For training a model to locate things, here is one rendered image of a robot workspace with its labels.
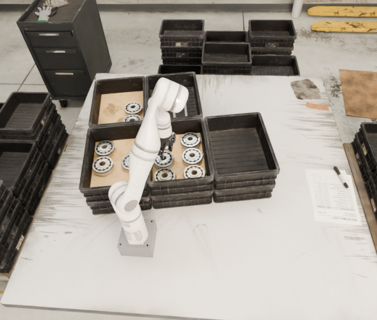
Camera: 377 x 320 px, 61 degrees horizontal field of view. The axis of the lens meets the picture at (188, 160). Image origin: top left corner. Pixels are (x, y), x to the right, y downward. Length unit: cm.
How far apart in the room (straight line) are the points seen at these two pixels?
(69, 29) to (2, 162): 112
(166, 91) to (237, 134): 80
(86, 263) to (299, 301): 92
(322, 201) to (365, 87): 217
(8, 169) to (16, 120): 39
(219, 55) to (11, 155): 184
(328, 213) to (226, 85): 109
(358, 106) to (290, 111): 142
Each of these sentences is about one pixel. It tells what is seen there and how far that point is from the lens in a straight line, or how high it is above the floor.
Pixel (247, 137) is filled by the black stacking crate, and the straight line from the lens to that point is 174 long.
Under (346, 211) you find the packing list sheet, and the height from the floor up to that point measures 70.
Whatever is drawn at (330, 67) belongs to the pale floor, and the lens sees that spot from 389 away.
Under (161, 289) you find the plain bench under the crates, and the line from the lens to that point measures 146.
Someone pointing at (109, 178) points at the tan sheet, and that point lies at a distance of 161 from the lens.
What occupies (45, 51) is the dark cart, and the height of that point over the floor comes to 65.
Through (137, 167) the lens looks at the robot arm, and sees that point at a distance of 111.
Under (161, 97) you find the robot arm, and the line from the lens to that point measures 102.
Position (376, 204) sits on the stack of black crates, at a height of 20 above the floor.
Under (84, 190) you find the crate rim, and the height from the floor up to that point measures 93.
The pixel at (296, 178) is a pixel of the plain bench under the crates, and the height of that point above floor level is 70.
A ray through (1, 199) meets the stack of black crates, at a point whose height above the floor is 52.
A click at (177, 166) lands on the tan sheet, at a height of 83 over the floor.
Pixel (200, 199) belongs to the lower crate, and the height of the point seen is 76.
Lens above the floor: 208
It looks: 51 degrees down
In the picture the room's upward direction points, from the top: 3 degrees counter-clockwise
